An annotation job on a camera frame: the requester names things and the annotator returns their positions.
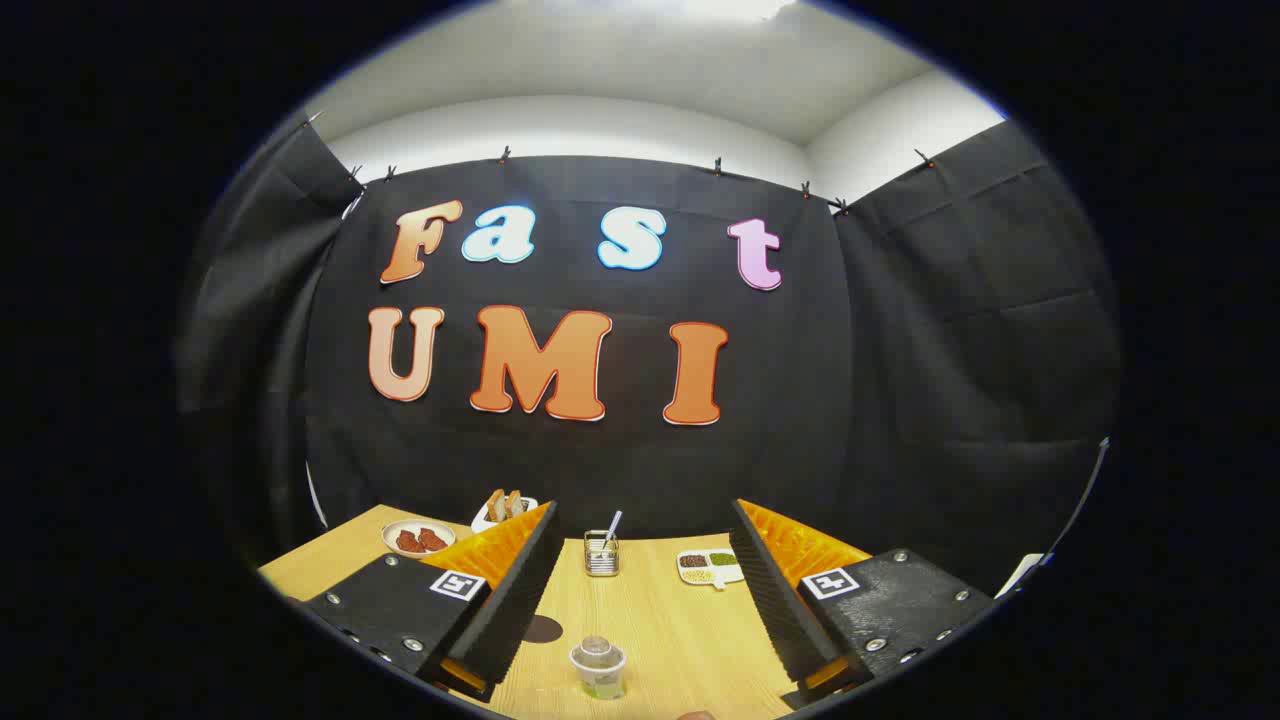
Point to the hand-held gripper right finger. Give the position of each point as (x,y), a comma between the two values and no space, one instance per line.
(780,600)

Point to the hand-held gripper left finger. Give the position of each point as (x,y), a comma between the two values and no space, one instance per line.
(515,600)

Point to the dark brown round coaster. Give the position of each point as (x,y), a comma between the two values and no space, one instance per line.
(545,630)

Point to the clear plastic juice bottle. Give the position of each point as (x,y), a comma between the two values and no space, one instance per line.
(598,665)

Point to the white divided dish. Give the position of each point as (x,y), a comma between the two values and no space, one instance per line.
(712,570)

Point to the white bread dish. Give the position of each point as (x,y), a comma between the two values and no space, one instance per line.
(481,523)

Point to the toast slice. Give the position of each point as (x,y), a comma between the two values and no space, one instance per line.
(495,505)
(515,503)

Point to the red braised meat piece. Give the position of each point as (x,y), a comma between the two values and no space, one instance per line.
(433,539)
(409,542)

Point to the wooden table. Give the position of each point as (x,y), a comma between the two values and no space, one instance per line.
(660,620)

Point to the white checked straw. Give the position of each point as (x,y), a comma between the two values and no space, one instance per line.
(613,524)

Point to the white oval plate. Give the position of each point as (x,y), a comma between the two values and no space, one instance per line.
(392,530)

